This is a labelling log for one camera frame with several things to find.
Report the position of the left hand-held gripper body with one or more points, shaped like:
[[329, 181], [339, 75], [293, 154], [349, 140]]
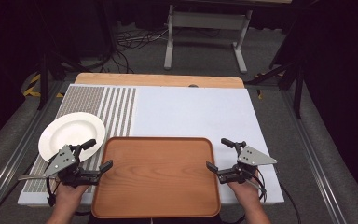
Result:
[[62, 160]]

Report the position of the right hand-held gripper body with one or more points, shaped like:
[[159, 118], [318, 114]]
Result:
[[251, 157]]

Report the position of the white round plate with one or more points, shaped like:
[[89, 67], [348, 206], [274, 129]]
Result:
[[71, 130]]

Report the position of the brown wooden tray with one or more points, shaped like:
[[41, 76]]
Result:
[[155, 177]]

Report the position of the person's left hand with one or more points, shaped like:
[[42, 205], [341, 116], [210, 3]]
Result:
[[68, 196]]

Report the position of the person's right hand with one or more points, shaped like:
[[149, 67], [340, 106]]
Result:
[[245, 194]]

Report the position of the white striped table mat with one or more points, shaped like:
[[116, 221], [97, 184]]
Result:
[[192, 112]]

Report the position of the yellow black floor tape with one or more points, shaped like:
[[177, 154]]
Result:
[[259, 93], [31, 88]]

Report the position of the person's dark clothing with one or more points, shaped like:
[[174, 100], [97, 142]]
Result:
[[167, 221]]

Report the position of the black metal stand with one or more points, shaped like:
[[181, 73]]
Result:
[[43, 81], [298, 93]]

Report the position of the light wooden table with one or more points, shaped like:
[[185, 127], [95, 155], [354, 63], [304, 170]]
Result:
[[155, 80]]

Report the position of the black curtain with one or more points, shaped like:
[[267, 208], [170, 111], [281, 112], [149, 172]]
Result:
[[341, 77], [6, 62]]

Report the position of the aluminium floor rail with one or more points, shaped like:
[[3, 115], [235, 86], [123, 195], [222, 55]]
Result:
[[310, 155], [15, 155]]

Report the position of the grey metal table frame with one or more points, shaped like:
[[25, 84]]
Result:
[[208, 21]]

